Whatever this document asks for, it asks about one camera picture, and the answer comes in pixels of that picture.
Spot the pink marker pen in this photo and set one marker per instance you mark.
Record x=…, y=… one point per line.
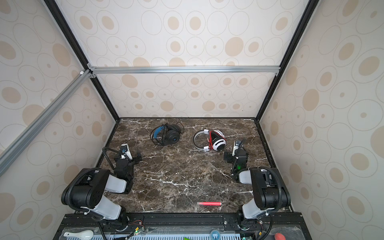
x=209, y=203

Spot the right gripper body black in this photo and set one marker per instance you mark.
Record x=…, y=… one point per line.
x=232, y=160

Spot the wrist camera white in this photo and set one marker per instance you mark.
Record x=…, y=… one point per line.
x=237, y=145
x=125, y=152

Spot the red round object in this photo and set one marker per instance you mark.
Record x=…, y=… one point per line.
x=279, y=236

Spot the black blue headphones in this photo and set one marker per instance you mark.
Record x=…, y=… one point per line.
x=167, y=134

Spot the white spoon-shaped tool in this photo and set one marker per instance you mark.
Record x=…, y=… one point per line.
x=84, y=235

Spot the black frame post left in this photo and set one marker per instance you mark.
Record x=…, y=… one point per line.
x=59, y=18

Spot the white red headphones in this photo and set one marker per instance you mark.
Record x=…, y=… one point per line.
x=216, y=140

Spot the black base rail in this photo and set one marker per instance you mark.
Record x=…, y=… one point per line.
x=189, y=226

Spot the aluminium rail left wall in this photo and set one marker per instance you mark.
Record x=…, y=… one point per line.
x=27, y=136

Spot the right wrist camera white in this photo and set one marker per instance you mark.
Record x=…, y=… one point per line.
x=237, y=145

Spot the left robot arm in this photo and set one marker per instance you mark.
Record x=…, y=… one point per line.
x=86, y=191

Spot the blue round cap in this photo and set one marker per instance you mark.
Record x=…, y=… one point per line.
x=215, y=235

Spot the black frame post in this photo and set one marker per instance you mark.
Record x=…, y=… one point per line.
x=302, y=25
x=59, y=18

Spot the black frame post right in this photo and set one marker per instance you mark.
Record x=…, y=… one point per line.
x=302, y=25

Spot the horizontal aluminium rail back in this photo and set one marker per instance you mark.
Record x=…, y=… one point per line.
x=185, y=70

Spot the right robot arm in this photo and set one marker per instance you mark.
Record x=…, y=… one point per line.
x=270, y=193

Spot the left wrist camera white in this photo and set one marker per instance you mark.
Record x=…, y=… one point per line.
x=125, y=152

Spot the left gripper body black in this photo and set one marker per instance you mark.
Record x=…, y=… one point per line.
x=130, y=164

